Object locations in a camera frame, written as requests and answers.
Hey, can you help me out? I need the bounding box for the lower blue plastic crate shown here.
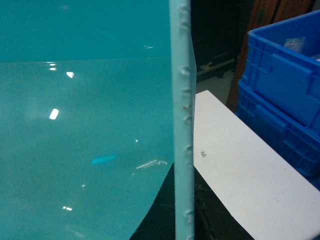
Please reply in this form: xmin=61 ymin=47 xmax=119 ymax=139
xmin=235 ymin=82 xmax=320 ymax=189

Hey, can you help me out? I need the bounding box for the upper blue plastic crate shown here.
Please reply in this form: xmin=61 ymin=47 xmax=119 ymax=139
xmin=242 ymin=11 xmax=320 ymax=134

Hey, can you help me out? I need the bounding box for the blue plastic crate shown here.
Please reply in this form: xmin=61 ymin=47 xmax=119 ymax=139
xmin=235 ymin=82 xmax=320 ymax=189
xmin=242 ymin=11 xmax=320 ymax=134

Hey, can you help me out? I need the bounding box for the teal plastic bin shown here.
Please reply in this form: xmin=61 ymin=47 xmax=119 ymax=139
xmin=0 ymin=0 xmax=193 ymax=240

